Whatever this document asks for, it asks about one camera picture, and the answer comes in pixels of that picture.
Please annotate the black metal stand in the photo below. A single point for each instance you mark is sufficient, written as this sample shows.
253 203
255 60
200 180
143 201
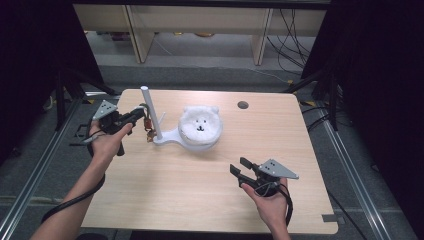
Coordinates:
61 100
331 100

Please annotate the white plush bear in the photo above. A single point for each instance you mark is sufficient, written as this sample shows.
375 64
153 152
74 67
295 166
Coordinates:
200 125

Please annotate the aluminium floor rail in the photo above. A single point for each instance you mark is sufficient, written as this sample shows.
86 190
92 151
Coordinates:
30 186
353 173

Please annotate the person's left hand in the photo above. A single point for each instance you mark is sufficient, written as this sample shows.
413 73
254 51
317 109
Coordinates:
106 145

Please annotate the grey tape strip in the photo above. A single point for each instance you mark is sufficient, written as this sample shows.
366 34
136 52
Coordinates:
331 218

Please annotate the black curtain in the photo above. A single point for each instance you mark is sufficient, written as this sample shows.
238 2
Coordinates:
380 83
30 66

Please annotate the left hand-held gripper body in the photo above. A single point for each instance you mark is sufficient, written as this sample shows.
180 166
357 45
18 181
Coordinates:
106 110

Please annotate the white stand with pole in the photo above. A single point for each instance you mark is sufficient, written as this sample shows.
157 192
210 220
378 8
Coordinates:
151 110

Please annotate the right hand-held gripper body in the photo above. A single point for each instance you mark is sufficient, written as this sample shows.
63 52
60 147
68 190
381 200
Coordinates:
275 170

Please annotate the person's right hand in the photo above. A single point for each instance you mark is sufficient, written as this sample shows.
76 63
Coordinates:
271 208

